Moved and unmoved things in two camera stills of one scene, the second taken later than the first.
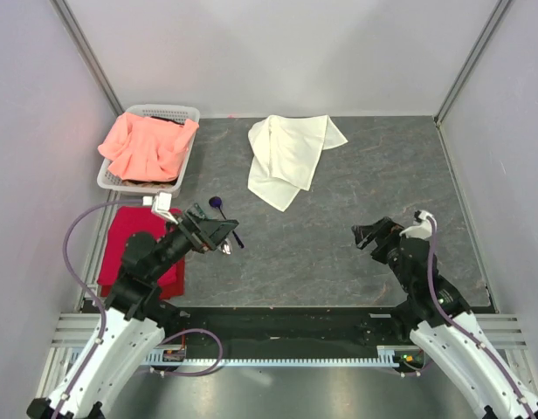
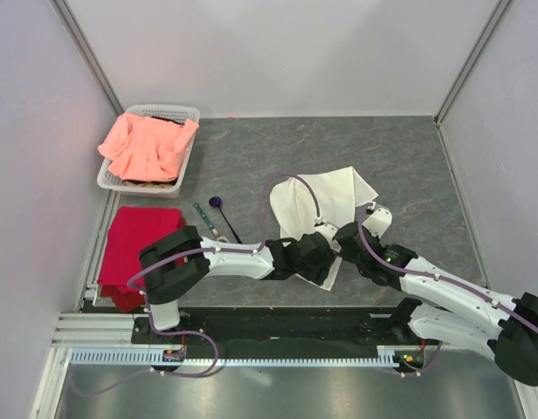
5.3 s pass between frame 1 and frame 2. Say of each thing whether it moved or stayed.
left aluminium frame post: stayed
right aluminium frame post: stayed
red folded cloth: stayed
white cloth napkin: moved
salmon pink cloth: stayed
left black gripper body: moved
